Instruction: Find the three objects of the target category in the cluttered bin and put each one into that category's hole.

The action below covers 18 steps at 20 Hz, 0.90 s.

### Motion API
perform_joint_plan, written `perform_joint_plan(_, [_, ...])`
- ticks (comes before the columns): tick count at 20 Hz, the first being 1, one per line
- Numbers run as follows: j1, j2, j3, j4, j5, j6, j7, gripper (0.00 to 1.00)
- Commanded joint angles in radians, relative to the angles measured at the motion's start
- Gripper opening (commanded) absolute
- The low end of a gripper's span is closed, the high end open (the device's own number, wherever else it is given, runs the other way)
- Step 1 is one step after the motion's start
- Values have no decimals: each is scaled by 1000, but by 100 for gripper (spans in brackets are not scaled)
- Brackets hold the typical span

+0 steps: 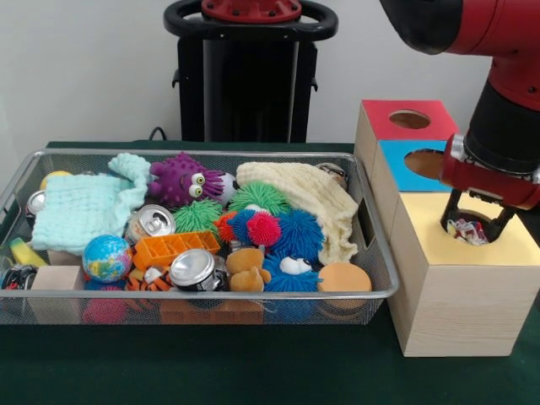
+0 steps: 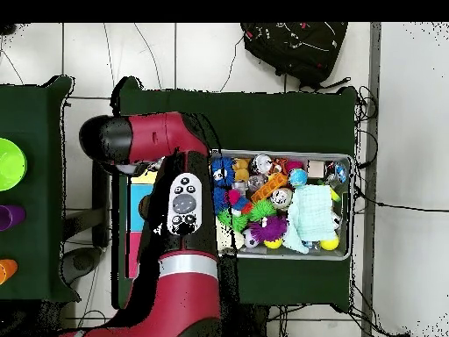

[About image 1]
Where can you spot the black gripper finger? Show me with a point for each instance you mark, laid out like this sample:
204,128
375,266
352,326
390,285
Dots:
500,225
450,211

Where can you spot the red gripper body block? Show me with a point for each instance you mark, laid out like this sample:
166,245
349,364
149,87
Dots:
485,185

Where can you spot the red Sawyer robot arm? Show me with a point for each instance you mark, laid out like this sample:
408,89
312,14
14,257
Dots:
506,126

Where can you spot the wooden three-hole box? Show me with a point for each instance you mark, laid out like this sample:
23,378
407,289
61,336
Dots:
460,304

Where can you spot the shallow metal mesh bin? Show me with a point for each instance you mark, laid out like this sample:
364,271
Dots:
278,314

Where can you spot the orange foam disc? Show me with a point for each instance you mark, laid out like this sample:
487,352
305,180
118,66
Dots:
343,278

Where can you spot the cream knitted cloth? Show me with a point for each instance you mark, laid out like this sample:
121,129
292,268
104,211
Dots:
312,194

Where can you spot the blue spiky ball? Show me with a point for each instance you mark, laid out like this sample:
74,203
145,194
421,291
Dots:
299,232

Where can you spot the blue spiky toy with eyes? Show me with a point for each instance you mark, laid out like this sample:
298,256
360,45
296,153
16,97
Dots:
282,280

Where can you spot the silver-top soda can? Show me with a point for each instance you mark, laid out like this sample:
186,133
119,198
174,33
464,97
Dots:
194,268

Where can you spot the purple spiky monster toy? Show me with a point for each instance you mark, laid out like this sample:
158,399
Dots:
177,181

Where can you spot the orange plastic tray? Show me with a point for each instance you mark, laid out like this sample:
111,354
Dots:
173,246

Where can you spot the dark green tablecloth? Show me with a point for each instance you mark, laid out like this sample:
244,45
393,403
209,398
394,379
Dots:
211,371

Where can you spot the globe print ball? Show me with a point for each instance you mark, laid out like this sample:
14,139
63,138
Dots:
106,258

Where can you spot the mint green knitted cloth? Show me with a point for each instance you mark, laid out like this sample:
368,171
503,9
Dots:
76,211

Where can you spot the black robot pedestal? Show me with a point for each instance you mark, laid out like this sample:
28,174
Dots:
253,84

